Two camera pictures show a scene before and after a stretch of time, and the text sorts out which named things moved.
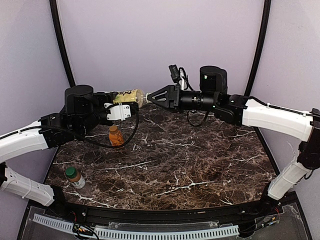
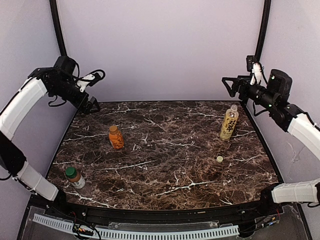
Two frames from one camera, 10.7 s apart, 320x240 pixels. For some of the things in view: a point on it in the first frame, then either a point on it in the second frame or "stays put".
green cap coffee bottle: (75, 177) stays put
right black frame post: (264, 35) stays put
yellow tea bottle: (135, 95) → (231, 118)
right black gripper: (175, 96) → (240, 84)
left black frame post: (53, 4) stays put
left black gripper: (135, 107) → (85, 102)
